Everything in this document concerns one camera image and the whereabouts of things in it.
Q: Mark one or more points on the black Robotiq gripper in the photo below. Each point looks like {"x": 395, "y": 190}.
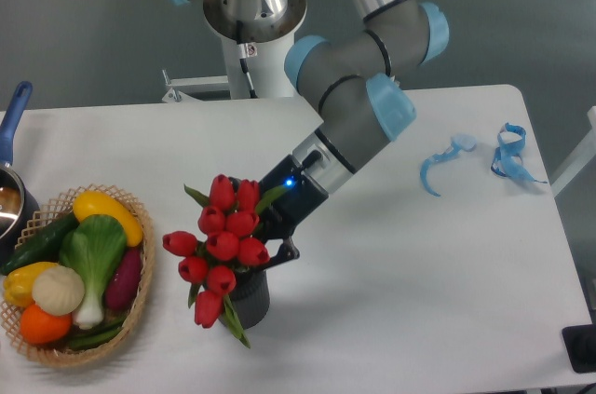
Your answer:
{"x": 301, "y": 197}

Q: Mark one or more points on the red tulip bouquet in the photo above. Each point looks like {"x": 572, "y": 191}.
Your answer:
{"x": 232, "y": 220}

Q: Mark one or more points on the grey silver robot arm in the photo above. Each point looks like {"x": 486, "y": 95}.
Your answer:
{"x": 353, "y": 87}

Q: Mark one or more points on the dark grey ribbed vase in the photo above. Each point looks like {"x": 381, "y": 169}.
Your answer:
{"x": 250, "y": 298}

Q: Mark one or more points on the purple sweet potato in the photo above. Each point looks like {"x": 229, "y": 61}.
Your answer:
{"x": 123, "y": 286}

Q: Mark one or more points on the green bok choy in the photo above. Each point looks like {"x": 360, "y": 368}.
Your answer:
{"x": 94, "y": 251}

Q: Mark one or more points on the yellow squash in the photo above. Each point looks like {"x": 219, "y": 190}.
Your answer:
{"x": 92, "y": 202}

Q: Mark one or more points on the blue curved ribbon strip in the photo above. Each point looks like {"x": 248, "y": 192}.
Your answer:
{"x": 460, "y": 142}

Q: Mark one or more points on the green bean pods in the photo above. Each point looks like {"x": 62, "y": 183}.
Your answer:
{"x": 97, "y": 336}

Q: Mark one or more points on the woven wicker basket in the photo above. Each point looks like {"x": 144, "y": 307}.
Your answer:
{"x": 62, "y": 355}

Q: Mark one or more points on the blue knotted ribbon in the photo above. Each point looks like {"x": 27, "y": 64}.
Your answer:
{"x": 507, "y": 160}

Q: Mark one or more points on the green cucumber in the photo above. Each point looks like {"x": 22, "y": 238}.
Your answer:
{"x": 43, "y": 246}

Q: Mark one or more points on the orange fruit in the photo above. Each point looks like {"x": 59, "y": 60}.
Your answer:
{"x": 37, "y": 327}

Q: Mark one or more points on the yellow bell pepper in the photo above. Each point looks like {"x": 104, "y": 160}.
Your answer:
{"x": 18, "y": 285}

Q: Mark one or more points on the black device at edge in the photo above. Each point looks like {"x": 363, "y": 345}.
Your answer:
{"x": 579, "y": 342}

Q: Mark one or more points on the blue handled saucepan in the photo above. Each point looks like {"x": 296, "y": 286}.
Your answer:
{"x": 17, "y": 204}

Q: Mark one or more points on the white frame at right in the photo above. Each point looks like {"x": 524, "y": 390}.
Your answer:
{"x": 577, "y": 160}

